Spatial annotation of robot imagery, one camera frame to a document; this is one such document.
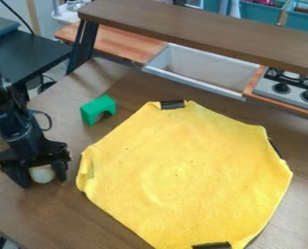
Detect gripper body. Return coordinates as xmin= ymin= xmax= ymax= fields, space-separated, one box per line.
xmin=0 ymin=137 xmax=72 ymax=173

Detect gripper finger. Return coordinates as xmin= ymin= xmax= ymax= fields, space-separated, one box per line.
xmin=0 ymin=163 xmax=33 ymax=190
xmin=50 ymin=158 xmax=71 ymax=184

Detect gray toy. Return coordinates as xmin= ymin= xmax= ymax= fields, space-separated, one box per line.
xmin=27 ymin=163 xmax=58 ymax=185

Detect green arch block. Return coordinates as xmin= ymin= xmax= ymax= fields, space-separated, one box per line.
xmin=78 ymin=94 xmax=119 ymax=126

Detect black side table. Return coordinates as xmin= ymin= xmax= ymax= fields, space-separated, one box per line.
xmin=0 ymin=13 xmax=76 ymax=95

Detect yellow cloth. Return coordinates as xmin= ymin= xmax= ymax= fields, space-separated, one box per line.
xmin=74 ymin=99 xmax=295 ymax=249

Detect toy sink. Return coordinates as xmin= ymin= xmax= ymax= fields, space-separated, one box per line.
xmin=140 ymin=43 xmax=261 ymax=102

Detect brown wooden shelf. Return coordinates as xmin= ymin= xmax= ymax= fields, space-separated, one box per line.
xmin=65 ymin=0 xmax=308 ymax=79

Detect toy stove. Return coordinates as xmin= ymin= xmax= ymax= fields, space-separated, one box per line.
xmin=252 ymin=66 xmax=308 ymax=114

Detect teal storage bin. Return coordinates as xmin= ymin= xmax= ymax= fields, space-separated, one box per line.
xmin=237 ymin=0 xmax=308 ymax=34

